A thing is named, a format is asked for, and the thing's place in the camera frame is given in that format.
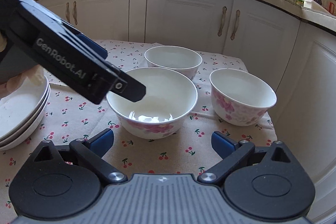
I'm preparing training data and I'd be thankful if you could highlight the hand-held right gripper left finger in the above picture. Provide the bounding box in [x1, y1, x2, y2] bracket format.
[33, 128, 129, 185]

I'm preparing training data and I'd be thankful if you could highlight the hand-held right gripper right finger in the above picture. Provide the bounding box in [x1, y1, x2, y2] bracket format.
[197, 131, 292, 185]

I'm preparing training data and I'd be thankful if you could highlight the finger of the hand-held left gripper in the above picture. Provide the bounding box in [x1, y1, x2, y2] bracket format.
[76, 33, 108, 61]
[88, 61, 146, 105]

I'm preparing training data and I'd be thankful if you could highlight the white pink floral bowl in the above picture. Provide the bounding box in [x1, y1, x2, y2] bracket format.
[209, 68, 277, 126]
[144, 46, 203, 80]
[106, 67, 198, 140]

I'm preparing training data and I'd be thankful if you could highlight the person's left hand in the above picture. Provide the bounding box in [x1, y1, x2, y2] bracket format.
[0, 67, 45, 102]

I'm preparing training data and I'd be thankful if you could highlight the cherry print tablecloth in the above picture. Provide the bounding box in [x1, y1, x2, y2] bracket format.
[0, 39, 277, 216]

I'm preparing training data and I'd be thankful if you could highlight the white plastic tray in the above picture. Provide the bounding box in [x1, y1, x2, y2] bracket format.
[303, 0, 336, 17]

